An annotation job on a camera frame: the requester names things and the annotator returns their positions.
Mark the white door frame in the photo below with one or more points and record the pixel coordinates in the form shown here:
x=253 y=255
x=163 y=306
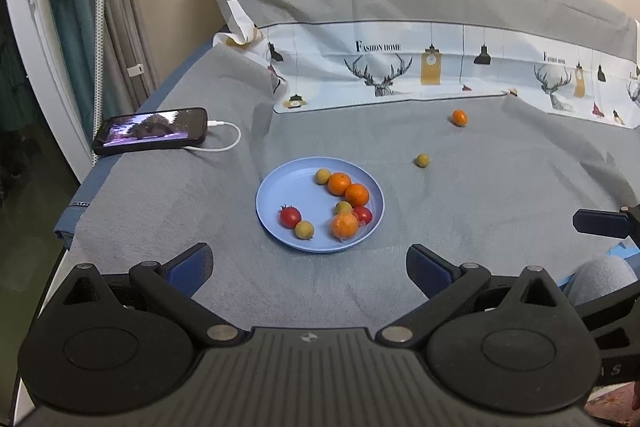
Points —
x=35 y=32

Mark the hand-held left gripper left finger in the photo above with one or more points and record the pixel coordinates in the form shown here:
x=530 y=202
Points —
x=187 y=269

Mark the white plastic clip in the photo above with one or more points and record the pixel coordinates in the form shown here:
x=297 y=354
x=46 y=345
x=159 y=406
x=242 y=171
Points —
x=134 y=69

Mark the small orange mandarin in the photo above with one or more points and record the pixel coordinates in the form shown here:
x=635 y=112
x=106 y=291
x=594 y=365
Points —
x=357 y=195
x=459 y=117
x=339 y=184

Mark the grey curtain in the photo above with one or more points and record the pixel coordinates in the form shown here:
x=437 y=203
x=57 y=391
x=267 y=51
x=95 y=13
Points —
x=125 y=17

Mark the white dotted pole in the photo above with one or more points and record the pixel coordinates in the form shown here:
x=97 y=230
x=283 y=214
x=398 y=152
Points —
x=100 y=57

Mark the black smartphone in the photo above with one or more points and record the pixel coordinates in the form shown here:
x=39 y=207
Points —
x=150 y=131

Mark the red cherry tomato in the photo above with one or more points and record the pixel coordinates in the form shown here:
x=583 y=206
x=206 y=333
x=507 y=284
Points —
x=290 y=217
x=364 y=216

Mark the grey fleece blanket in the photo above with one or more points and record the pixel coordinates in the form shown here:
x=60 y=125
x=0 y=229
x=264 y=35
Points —
x=175 y=207

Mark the yellow-green round fruit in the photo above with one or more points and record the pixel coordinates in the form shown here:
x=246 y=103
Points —
x=343 y=207
x=304 y=230
x=323 y=176
x=423 y=160

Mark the grey deer-print bed cover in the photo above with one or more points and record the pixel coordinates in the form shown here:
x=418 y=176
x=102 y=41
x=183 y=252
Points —
x=325 y=72

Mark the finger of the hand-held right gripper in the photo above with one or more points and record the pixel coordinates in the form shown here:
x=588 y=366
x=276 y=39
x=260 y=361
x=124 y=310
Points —
x=612 y=314
x=600 y=223

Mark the large orange mandarin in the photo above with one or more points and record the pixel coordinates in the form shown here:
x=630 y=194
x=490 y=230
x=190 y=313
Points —
x=345 y=227

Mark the teal curtain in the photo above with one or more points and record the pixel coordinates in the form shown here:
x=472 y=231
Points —
x=70 y=32

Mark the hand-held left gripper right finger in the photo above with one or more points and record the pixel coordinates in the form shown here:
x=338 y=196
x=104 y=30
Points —
x=430 y=269

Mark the person's grey trouser leg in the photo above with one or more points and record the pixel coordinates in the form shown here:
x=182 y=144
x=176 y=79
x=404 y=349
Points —
x=600 y=279

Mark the blue round plate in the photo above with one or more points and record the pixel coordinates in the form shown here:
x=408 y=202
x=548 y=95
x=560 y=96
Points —
x=280 y=187

